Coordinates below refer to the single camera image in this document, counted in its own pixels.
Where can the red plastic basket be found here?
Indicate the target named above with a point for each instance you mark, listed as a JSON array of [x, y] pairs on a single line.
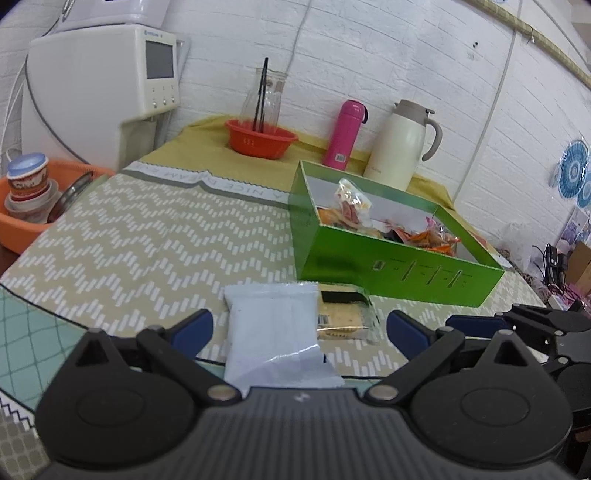
[[256, 144]]

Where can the beige cracker packet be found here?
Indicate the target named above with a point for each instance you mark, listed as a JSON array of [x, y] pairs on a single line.
[[346, 312]]

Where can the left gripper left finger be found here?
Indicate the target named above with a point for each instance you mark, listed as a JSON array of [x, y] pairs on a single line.
[[172, 352]]

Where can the black chopsticks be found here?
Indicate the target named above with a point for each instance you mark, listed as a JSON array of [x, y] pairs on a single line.
[[258, 119]]

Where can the glass carafe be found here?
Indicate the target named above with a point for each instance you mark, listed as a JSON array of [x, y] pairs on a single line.
[[274, 93]]

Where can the green cardboard box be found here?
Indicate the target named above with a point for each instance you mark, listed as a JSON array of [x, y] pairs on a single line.
[[365, 257]]

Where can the orange cartoon snack packet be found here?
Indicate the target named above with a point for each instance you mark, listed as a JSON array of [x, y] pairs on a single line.
[[347, 218]]

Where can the blue round wall decoration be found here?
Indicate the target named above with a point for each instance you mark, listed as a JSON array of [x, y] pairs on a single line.
[[573, 169]]

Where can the white water dispenser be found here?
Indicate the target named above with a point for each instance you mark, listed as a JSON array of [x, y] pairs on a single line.
[[96, 95]]

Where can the pale blue snack packet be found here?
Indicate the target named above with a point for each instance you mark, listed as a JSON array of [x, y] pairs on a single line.
[[272, 338]]

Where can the orange plastic basin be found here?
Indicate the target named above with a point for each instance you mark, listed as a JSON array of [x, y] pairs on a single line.
[[24, 219]]

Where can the yellow tablecloth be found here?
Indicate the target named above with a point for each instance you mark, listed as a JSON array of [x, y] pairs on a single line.
[[204, 146]]

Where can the pink clear cracker bag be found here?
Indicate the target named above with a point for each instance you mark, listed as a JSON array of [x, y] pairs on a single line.
[[348, 194]]

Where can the instant noodle cup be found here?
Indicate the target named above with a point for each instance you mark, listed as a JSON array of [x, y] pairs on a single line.
[[28, 176]]

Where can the white wall water purifier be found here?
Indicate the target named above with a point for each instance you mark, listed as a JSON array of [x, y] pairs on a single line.
[[90, 13]]

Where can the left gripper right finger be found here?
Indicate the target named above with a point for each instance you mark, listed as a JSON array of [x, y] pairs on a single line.
[[428, 352]]

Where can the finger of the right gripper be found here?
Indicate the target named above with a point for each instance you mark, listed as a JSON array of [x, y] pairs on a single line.
[[477, 326]]

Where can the cream thermal jug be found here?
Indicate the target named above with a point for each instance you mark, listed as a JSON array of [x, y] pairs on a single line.
[[409, 136]]

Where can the pink thermos bottle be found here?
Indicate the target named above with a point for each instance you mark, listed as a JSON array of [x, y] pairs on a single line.
[[352, 116]]

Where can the brown cardboard box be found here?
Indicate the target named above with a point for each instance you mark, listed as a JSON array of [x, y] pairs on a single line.
[[578, 261]]

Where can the clear orange snack bag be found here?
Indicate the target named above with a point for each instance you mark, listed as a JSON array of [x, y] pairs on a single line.
[[435, 237]]

